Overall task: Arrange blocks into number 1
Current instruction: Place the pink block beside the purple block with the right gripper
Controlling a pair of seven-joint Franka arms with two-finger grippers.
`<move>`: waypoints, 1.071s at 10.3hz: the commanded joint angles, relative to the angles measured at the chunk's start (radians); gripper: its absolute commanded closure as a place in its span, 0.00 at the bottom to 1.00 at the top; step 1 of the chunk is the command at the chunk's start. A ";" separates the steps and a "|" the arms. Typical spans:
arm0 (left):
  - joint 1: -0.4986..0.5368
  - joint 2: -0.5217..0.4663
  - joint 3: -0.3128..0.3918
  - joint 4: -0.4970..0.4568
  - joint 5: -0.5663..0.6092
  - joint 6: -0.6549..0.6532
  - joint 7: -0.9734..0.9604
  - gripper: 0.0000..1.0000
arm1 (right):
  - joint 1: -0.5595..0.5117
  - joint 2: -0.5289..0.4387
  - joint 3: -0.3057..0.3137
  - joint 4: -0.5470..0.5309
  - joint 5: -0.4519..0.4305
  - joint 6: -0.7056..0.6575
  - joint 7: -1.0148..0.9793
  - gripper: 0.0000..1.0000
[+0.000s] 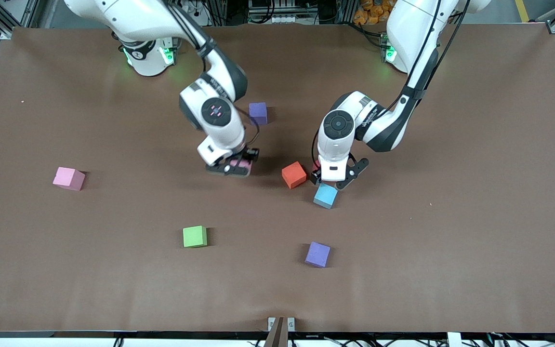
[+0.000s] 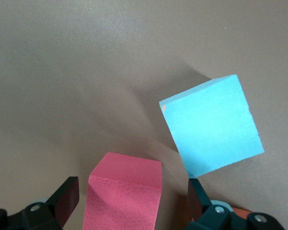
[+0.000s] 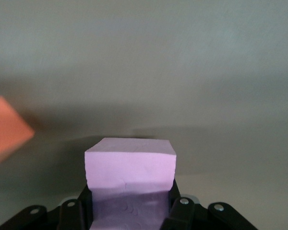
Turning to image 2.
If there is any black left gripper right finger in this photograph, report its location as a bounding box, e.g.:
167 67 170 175
187 178 285 230

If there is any crimson foam block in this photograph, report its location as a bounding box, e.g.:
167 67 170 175
82 151 163 230

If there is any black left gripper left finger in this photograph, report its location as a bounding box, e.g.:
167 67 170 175
0 176 81 230

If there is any large table cover sheet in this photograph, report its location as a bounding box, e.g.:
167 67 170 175
0 0 288 230

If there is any sky blue foam block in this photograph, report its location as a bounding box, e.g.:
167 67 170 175
158 74 265 179

